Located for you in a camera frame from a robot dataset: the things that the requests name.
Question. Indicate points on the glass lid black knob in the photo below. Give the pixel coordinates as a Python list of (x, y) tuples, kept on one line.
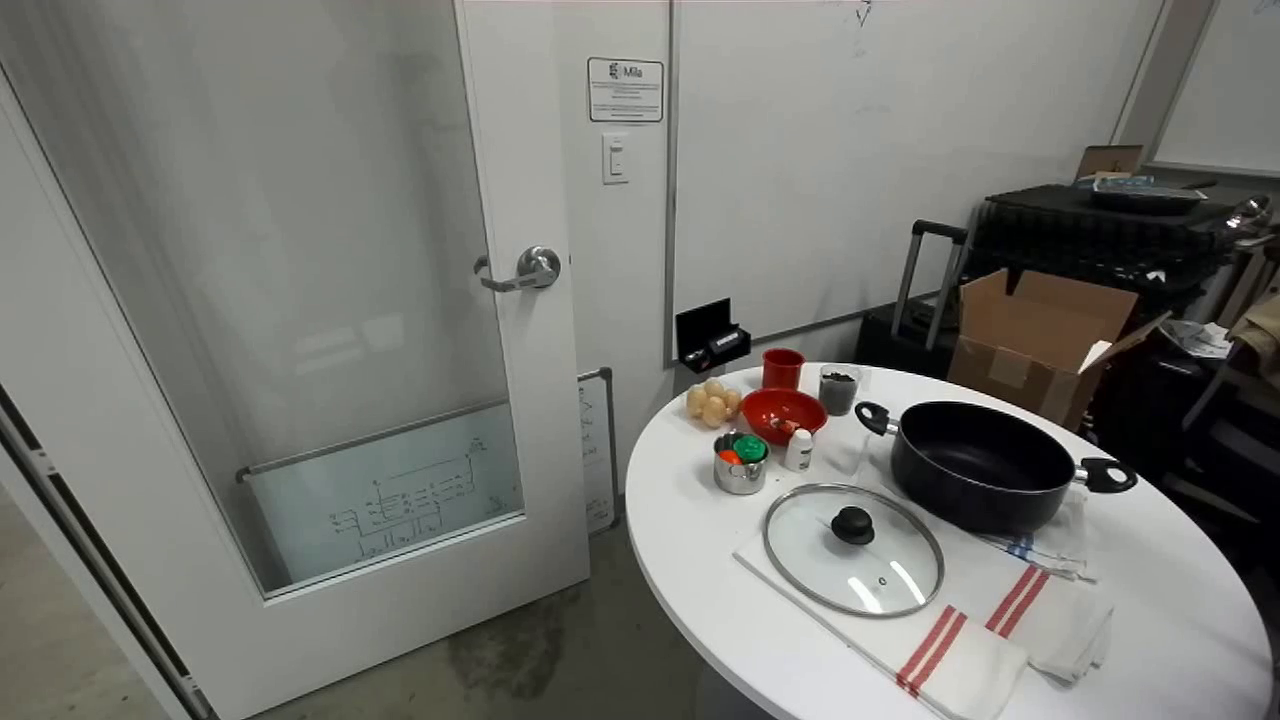
[(827, 565)]

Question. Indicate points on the black pot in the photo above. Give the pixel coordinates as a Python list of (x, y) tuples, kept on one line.
[(981, 462)]

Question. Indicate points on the white door frosted glass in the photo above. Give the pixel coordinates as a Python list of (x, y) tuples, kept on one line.
[(134, 400)]

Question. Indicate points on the black eraser holder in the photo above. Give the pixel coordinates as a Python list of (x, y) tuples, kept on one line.
[(704, 334)]

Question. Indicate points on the yellow food item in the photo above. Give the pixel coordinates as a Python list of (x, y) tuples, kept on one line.
[(714, 400)]

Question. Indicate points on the red cup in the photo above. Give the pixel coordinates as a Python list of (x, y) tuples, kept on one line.
[(780, 368)]

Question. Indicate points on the metal can with toy vegetables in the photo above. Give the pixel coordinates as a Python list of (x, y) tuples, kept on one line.
[(737, 467)]

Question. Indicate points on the red bowl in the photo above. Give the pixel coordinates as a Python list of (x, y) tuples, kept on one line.
[(777, 413)]

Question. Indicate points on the small white bottle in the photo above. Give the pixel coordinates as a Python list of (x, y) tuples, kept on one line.
[(798, 449)]

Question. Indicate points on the black suitcase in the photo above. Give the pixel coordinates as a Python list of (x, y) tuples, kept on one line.
[(892, 347)]

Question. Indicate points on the large whiteboard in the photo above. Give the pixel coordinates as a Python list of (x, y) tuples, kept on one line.
[(865, 145)]

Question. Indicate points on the open cardboard box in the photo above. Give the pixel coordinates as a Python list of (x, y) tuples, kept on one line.
[(1033, 334)]

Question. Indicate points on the white towel red stripes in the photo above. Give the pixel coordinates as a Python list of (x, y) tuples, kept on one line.
[(981, 660)]

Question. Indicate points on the black table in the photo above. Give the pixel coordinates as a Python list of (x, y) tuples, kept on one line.
[(1093, 227)]

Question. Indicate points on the clear plastic container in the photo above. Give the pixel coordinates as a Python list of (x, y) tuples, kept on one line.
[(1070, 625)]

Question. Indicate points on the small cardboard box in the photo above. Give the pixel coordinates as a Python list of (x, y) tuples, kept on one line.
[(1108, 162)]

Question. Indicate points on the black chair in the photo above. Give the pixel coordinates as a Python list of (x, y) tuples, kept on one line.
[(1173, 413)]

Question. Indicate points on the framed paper on wall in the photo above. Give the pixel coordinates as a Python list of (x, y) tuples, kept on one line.
[(594, 445)]

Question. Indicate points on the white light switch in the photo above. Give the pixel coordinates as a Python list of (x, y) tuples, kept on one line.
[(614, 156)]

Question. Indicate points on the white wall sign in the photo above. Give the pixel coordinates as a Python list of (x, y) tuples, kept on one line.
[(626, 88)]

